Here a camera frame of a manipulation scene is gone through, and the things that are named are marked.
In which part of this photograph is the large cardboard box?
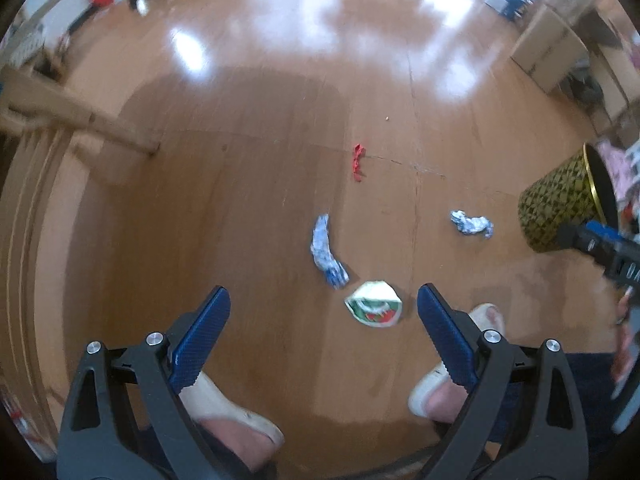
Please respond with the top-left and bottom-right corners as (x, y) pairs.
(511, 6), (588, 93)

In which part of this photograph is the red twisted string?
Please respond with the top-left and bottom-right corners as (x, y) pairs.
(350, 142), (367, 182)

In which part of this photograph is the right beige slipper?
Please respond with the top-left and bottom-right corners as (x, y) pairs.
(408, 304), (506, 424)

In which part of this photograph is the left beige slipper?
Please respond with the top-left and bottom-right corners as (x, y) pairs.
(179, 372), (284, 471)

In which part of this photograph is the person's right hand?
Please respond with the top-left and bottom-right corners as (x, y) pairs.
(611, 287), (634, 399)

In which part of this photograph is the white red green bowl lid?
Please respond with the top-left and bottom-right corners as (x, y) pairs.
(345, 281), (402, 328)

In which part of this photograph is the beige slipper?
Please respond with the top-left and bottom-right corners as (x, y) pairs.
(179, 372), (284, 471)
(408, 304), (506, 424)

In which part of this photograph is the crumpled blue white wrapper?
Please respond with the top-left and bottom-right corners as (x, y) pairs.
(449, 210), (494, 238)

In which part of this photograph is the blue white box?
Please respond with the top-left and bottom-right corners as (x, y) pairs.
(484, 0), (526, 22)

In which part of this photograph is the blue white twisted wrapper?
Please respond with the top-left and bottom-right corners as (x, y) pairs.
(310, 214), (349, 289)

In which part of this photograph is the gold patterned trash bin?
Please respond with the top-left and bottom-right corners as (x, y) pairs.
(518, 143), (618, 254)

